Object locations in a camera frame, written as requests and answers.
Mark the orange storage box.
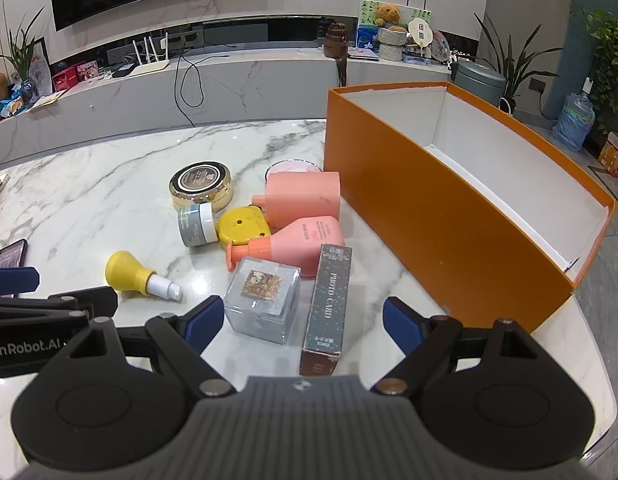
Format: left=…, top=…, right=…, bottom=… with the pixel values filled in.
left=323, top=81, right=615, bottom=330

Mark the clear acrylic cube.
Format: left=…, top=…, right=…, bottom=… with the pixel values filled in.
left=223, top=257, right=300, bottom=344

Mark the yellow tape measure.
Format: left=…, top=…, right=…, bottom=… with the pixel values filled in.
left=217, top=205, right=271, bottom=248

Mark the orange carton box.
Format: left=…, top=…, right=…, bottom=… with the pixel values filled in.
left=598, top=131, right=618, bottom=178

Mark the round paper fan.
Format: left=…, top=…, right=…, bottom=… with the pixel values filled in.
left=407, top=18, right=433, bottom=56

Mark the black smartphone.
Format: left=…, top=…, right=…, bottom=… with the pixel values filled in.
left=0, top=238, right=28, bottom=269

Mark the gold round tin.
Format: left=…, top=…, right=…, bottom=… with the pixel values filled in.
left=169, top=160, right=233, bottom=212

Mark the potted green plant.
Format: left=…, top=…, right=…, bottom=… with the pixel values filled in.
left=474, top=14, right=563, bottom=110

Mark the pink cylinder container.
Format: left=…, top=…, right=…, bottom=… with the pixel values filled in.
left=251, top=171, right=341, bottom=229

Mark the black cable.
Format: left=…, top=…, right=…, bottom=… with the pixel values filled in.
left=173, top=34, right=216, bottom=129

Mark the pink pump bottle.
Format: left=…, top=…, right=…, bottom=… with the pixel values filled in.
left=225, top=216, right=345, bottom=278

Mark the dark photo card box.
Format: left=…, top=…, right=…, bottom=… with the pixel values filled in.
left=299, top=244, right=352, bottom=377

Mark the pink round compact mirror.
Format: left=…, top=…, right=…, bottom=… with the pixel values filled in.
left=265, top=158, right=322, bottom=183

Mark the brown camera bag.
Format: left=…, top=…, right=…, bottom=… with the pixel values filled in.
left=323, top=23, right=348, bottom=87

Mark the grey trash bin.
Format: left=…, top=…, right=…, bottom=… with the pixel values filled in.
left=452, top=60, right=506, bottom=106

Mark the white wifi router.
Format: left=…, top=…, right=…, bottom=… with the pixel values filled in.
left=130, top=32, right=169, bottom=76

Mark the yellow bulb-shaped bottle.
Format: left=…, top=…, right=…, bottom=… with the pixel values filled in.
left=105, top=250, right=182, bottom=301

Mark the grey cream jar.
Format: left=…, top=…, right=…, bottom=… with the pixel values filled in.
left=178, top=203, right=218, bottom=248

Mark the teddy bear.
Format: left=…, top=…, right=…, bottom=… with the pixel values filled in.
left=373, top=3, right=403, bottom=30

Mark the green poster card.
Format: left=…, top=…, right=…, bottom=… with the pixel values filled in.
left=358, top=0, right=431, bottom=29

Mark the blue water jug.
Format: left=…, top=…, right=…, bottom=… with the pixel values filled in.
left=552, top=77, right=596, bottom=152

